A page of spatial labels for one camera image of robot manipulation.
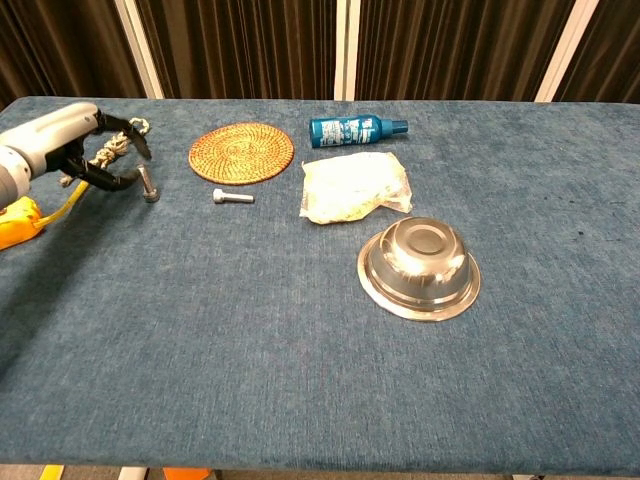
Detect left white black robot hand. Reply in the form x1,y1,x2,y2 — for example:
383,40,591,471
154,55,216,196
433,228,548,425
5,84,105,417
0,101,154,194

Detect white bolt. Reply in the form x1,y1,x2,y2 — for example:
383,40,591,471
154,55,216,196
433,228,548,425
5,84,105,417
136,163,162,204
212,187,256,205

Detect dark pleated curtain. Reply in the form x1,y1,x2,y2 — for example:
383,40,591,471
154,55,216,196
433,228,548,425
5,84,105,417
354,0,577,103
0,0,150,109
136,0,340,100
555,0,640,105

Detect yellow tape measure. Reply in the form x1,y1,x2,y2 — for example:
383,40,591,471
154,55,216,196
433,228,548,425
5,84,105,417
0,180,91,251

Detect round woven rattan coaster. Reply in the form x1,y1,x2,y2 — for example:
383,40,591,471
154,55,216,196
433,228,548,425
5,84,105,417
187,122,296,185

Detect blue spray bottle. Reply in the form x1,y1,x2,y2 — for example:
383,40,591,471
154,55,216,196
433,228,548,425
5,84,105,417
308,113,410,150

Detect clear plastic bag white contents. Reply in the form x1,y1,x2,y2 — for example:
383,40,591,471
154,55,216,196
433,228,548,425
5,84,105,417
298,151,414,225

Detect blue table cloth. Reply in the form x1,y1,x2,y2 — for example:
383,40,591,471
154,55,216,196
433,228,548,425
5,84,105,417
0,95,640,474

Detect stainless steel bowl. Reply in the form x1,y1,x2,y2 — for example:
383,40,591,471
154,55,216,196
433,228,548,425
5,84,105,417
356,215,482,323

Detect knotted beige rope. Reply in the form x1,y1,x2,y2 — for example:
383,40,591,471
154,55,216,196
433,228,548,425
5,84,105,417
59,117,151,187

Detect white frame post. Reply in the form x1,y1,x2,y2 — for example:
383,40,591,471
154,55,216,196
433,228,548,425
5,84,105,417
113,0,165,100
535,0,600,103
333,0,360,101

